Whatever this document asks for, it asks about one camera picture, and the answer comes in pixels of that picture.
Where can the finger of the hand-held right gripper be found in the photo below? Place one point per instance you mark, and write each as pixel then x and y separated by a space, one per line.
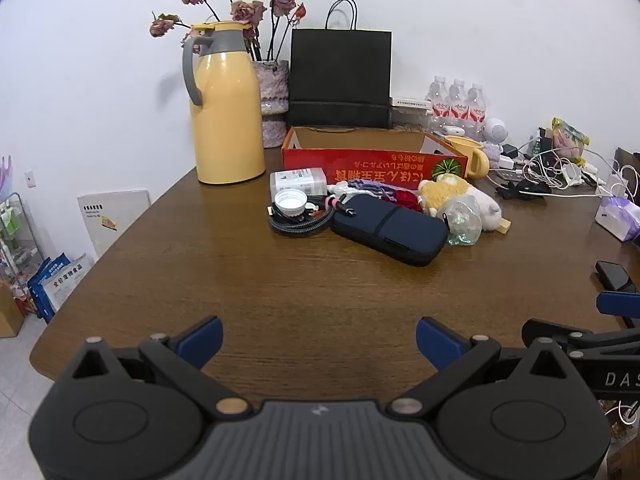
pixel 617 303
pixel 595 340

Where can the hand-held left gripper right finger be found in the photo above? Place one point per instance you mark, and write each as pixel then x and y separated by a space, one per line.
pixel 437 341

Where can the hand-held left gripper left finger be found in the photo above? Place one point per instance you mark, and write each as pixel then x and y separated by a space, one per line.
pixel 202 340

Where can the navy zip pouch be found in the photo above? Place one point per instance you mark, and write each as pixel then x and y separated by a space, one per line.
pixel 390 230

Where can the clear plastic bottle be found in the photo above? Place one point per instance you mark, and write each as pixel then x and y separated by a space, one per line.
pixel 462 222

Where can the dark red pouch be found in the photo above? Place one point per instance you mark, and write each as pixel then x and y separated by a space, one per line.
pixel 402 200

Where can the yellow white plush toy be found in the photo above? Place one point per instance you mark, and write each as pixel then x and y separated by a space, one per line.
pixel 450 190

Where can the white round lid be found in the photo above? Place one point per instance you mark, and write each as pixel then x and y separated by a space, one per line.
pixel 290 202

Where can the purple white packet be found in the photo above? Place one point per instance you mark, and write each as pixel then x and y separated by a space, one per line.
pixel 372 191

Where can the white soft item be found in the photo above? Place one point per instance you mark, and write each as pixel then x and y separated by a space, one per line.
pixel 337 189

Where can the white plastic box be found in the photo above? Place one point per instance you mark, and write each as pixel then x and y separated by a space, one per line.
pixel 300 180

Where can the red cardboard box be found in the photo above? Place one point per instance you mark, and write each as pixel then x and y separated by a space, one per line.
pixel 380 162

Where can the black phone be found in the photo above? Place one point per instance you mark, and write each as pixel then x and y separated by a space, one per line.
pixel 614 275

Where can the purple tissue pack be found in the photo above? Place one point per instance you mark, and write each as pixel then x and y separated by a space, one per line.
pixel 620 215

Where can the small wooden block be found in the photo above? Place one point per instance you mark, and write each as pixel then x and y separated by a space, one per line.
pixel 504 226

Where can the white power adapter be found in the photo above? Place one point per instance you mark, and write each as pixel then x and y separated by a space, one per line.
pixel 574 175

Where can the brown paper bag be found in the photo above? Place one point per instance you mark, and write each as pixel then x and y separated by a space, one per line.
pixel 629 162

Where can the white board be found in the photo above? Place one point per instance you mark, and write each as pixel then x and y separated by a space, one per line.
pixel 115 220

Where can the blue printed bag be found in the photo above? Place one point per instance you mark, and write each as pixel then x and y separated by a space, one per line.
pixel 55 285

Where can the colourful snack packet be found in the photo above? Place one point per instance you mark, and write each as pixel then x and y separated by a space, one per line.
pixel 567 140

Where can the white charger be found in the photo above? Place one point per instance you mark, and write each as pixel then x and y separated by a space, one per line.
pixel 506 162

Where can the yellow mug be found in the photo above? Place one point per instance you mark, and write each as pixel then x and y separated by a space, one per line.
pixel 475 160

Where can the black charger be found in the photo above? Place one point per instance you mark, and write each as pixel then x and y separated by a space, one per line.
pixel 511 151

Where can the brown cardboard box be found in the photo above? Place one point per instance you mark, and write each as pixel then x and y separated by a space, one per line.
pixel 10 312

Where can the lavender cloth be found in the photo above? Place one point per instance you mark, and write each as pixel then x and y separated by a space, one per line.
pixel 492 152

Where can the white round speaker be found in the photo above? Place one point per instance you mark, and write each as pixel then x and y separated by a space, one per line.
pixel 496 130

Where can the yellow thermos jug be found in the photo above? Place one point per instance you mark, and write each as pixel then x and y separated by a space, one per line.
pixel 227 110

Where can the white flat box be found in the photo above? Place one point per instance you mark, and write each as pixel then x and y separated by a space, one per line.
pixel 410 101

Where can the purple wrapped vase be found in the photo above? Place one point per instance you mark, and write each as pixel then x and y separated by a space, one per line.
pixel 272 95

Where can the purple plastic bag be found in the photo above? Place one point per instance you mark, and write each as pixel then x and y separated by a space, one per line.
pixel 5 177

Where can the black paper bag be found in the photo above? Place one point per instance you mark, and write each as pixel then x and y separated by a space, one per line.
pixel 340 75

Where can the dried rose bouquet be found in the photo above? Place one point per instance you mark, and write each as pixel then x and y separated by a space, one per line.
pixel 245 10

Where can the white wall outlet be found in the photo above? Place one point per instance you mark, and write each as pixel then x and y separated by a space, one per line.
pixel 31 179

